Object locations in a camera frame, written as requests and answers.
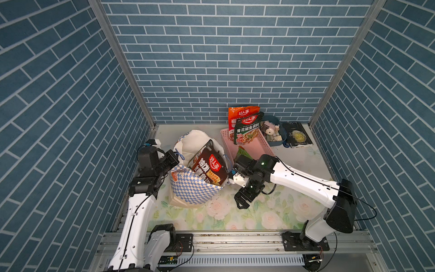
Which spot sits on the pink perforated plastic basket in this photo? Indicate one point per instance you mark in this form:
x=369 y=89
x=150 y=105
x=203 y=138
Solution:
x=255 y=149

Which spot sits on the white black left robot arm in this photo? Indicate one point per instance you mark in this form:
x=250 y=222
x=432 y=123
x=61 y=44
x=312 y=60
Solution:
x=135 y=252

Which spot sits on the black red condiment packet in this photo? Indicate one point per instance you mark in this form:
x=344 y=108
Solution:
x=209 y=165

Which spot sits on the aluminium corner post left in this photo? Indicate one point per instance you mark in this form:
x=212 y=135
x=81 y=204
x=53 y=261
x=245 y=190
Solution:
x=102 y=18

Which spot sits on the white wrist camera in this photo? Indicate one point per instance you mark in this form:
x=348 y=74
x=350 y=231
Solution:
x=153 y=142
x=238 y=179

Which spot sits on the dark teal storage bin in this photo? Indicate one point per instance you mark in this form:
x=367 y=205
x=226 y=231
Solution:
x=279 y=137

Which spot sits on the aluminium corner post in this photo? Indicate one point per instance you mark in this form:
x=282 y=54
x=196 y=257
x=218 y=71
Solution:
x=102 y=18
x=361 y=33

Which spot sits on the small green condiment packet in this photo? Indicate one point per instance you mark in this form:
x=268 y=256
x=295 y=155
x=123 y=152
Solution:
x=243 y=153

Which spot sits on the dark green fish condiment packet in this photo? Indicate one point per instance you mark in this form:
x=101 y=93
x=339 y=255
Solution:
x=247 y=129

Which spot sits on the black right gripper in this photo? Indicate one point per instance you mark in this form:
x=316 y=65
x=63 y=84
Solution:
x=239 y=199

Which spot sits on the aluminium corner post right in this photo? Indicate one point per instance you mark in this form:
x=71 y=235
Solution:
x=361 y=33

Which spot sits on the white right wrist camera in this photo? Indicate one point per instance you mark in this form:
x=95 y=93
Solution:
x=238 y=179

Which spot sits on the black book with yellow picture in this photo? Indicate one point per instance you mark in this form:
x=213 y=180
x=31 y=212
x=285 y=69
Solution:
x=296 y=135

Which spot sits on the blue checkered paper bag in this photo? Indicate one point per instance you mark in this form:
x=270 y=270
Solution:
x=187 y=189

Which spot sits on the pink paper roll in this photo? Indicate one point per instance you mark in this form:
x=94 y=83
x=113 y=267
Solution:
x=270 y=131

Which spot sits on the orange condiment packet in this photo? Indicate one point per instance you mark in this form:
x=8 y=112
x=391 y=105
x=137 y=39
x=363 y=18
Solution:
x=236 y=113

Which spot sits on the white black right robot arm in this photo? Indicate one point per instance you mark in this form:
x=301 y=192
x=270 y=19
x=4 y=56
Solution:
x=337 y=198

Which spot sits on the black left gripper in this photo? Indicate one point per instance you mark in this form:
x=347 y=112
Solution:
x=173 y=160

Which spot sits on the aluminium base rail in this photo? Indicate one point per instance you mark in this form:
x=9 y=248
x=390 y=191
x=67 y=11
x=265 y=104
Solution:
x=262 y=248

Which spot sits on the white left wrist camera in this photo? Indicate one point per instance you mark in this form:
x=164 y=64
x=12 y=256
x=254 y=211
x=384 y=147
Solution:
x=153 y=142

